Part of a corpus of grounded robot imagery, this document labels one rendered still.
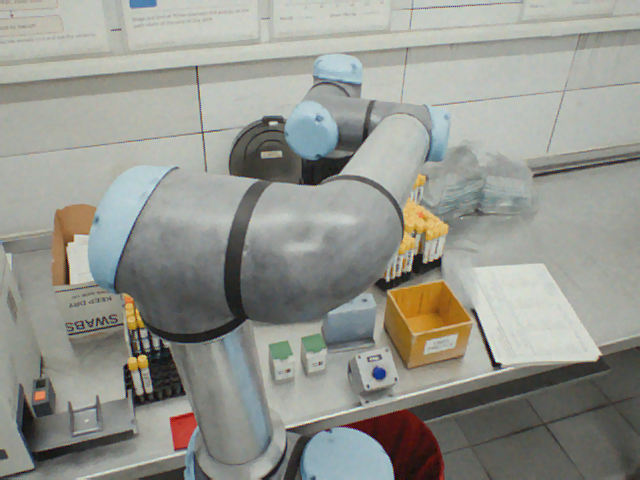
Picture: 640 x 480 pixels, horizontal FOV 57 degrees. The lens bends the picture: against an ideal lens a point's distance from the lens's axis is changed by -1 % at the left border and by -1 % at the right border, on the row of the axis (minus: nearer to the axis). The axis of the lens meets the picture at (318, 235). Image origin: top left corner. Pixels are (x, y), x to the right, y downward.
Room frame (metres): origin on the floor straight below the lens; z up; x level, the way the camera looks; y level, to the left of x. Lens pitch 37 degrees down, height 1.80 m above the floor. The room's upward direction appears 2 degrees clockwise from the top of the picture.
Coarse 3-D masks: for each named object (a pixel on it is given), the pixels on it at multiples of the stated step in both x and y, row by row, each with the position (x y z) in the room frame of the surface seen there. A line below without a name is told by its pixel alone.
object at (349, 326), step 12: (360, 300) 0.90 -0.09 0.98; (372, 300) 0.90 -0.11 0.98; (336, 312) 0.86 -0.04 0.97; (348, 312) 0.87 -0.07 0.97; (360, 312) 0.88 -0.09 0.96; (372, 312) 0.88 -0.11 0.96; (324, 324) 0.88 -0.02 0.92; (336, 324) 0.86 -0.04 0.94; (348, 324) 0.87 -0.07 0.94; (360, 324) 0.88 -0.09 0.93; (372, 324) 0.88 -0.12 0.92; (324, 336) 0.88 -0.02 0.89; (336, 336) 0.86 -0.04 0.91; (348, 336) 0.87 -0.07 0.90; (360, 336) 0.88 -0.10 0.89; (372, 336) 0.88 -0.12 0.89; (336, 348) 0.85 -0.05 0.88; (348, 348) 0.85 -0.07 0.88
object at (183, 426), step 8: (176, 416) 0.67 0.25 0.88; (184, 416) 0.67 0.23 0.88; (192, 416) 0.68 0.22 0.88; (176, 424) 0.66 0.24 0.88; (184, 424) 0.66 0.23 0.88; (192, 424) 0.66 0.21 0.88; (176, 432) 0.64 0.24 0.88; (184, 432) 0.64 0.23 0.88; (192, 432) 0.64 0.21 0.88; (176, 440) 0.62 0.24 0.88; (184, 440) 0.63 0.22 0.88; (176, 448) 0.61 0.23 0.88
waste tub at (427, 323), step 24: (408, 288) 0.94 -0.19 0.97; (432, 288) 0.96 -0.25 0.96; (408, 312) 0.95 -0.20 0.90; (432, 312) 0.97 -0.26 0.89; (456, 312) 0.90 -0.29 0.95; (408, 336) 0.83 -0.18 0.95; (432, 336) 0.82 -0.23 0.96; (456, 336) 0.84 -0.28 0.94; (408, 360) 0.81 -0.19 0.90; (432, 360) 0.83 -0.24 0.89
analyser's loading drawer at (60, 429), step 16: (96, 400) 0.65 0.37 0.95; (128, 400) 0.68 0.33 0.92; (48, 416) 0.64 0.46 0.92; (64, 416) 0.64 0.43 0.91; (80, 416) 0.64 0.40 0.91; (96, 416) 0.62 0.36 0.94; (112, 416) 0.64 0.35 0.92; (128, 416) 0.64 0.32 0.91; (32, 432) 0.60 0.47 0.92; (48, 432) 0.60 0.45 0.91; (64, 432) 0.60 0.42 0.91; (80, 432) 0.60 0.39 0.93; (96, 432) 0.61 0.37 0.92; (112, 432) 0.61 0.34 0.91; (32, 448) 0.57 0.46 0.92; (48, 448) 0.58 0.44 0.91
